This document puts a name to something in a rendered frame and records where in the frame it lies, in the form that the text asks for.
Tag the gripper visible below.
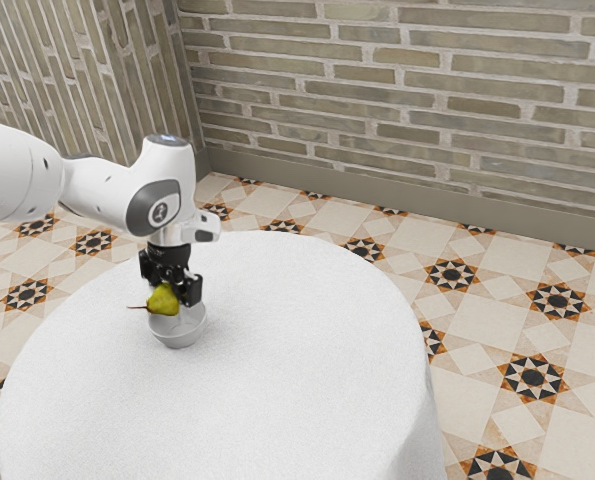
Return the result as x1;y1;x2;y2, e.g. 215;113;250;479
137;241;204;308

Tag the yellow green pear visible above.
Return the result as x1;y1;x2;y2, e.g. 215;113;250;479
125;281;181;318

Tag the white bowl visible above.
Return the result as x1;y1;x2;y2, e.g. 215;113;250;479
148;296;209;350

